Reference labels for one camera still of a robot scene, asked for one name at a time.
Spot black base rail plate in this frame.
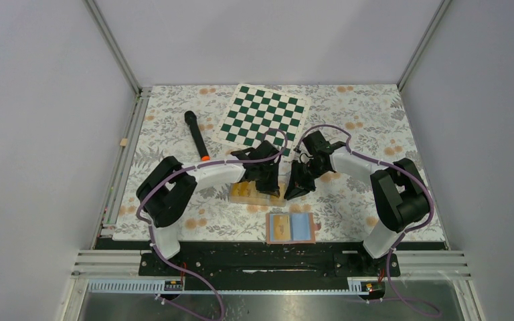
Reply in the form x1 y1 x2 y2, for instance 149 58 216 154
139 241 401 292

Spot aluminium frame post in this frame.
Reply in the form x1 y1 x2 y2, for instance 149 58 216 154
83 0 142 95
397 0 452 92

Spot yellow credit cards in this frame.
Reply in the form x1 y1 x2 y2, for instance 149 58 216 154
230 182 258 199

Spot purple cable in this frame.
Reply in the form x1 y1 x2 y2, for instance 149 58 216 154
294 124 442 318
135 128 289 321

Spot tan leather card holder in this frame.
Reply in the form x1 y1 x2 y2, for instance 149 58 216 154
266 213 317 245

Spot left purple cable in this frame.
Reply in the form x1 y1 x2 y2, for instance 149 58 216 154
135 128 289 321

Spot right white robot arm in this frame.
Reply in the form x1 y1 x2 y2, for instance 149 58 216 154
284 130 434 276

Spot green white checkerboard mat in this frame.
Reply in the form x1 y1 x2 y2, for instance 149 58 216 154
211 84 311 156

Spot clear acrylic card box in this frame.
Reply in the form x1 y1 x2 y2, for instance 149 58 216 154
228 181 286 207

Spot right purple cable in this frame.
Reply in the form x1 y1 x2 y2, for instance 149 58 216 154
294 124 442 318

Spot black marker orange cap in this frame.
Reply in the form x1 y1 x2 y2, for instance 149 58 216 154
184 110 210 161

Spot floral patterned table mat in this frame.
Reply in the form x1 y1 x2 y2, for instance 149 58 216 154
112 84 446 243

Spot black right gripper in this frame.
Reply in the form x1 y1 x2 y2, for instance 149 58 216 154
284 160 329 201

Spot aluminium frame post right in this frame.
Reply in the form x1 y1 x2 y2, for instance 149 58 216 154
397 0 452 92

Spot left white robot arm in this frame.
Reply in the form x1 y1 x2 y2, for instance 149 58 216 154
136 140 285 275

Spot single yellow credit card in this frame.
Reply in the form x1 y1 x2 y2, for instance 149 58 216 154
272 215 292 241

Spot aluminium frame post left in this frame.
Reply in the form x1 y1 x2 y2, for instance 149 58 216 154
83 0 142 95

